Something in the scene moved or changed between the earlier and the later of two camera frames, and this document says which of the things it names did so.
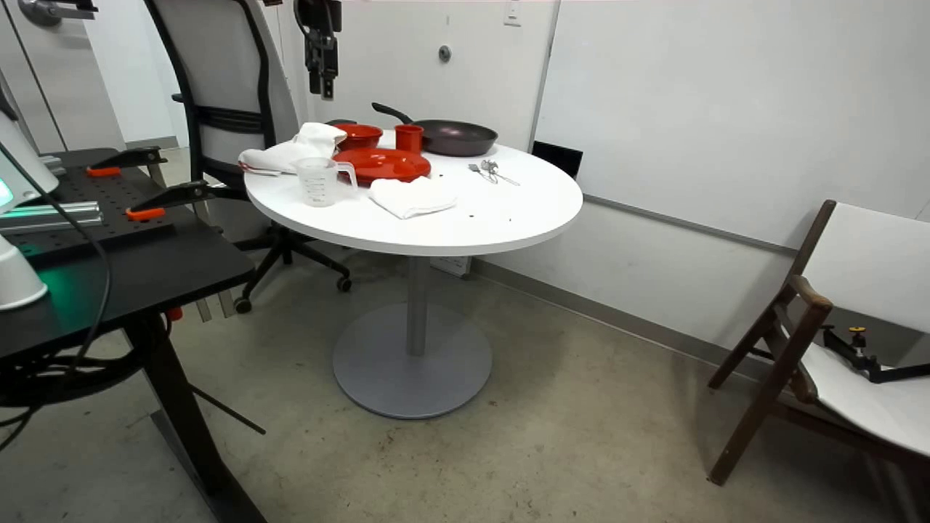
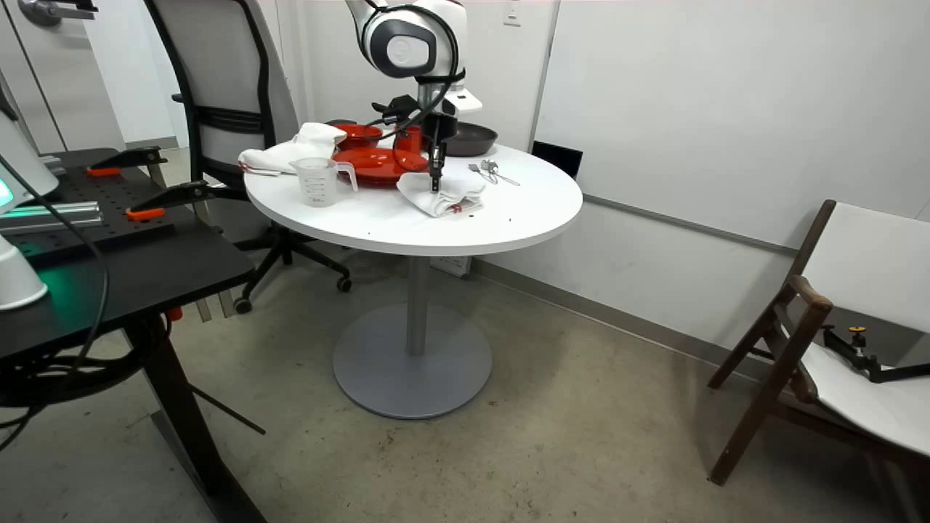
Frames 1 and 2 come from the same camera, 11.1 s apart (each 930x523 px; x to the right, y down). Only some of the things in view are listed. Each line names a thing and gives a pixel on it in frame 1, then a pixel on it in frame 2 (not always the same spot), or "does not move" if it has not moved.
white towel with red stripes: [405, 197] -> [459, 187]
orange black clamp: [151, 206] does not move
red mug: [407, 136] does not move
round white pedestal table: [419, 357] does not move
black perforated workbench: [106, 283] does not move
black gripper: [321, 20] -> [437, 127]
